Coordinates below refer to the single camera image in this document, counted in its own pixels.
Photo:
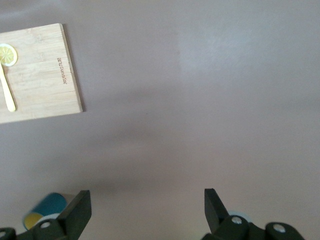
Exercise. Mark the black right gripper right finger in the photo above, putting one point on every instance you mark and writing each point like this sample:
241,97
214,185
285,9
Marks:
217,217

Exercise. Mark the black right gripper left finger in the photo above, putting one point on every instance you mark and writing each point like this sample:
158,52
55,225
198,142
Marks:
72,215

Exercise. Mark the teal cup yellow inside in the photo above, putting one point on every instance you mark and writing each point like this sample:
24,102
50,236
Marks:
52,203

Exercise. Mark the yellow plastic fork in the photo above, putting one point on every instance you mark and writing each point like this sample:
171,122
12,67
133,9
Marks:
10,102

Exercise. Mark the lemon slice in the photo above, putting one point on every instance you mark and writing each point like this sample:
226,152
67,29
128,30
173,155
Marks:
7,53

